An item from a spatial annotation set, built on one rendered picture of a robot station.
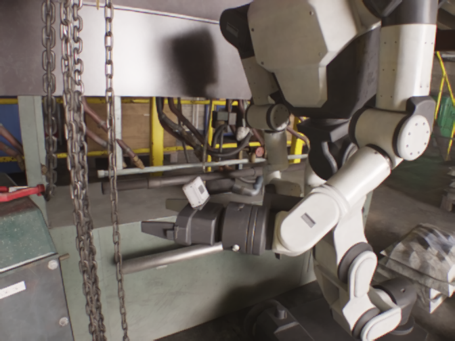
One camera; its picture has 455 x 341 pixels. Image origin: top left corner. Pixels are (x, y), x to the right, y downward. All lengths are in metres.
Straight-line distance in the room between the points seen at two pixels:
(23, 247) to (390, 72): 0.72
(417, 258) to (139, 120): 3.29
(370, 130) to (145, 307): 1.08
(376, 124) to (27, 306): 0.71
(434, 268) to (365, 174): 1.47
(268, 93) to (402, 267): 1.44
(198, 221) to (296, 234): 0.16
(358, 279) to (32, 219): 0.84
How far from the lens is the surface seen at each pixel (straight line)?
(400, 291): 1.40
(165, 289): 1.31
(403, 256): 2.00
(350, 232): 0.91
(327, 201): 0.49
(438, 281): 1.96
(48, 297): 0.66
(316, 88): 0.66
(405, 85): 0.57
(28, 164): 1.05
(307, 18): 0.61
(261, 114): 0.87
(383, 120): 0.57
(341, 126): 0.73
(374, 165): 0.55
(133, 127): 3.92
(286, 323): 1.28
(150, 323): 1.40
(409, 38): 0.57
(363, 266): 0.94
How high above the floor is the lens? 1.08
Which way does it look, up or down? 16 degrees down
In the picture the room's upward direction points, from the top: 4 degrees clockwise
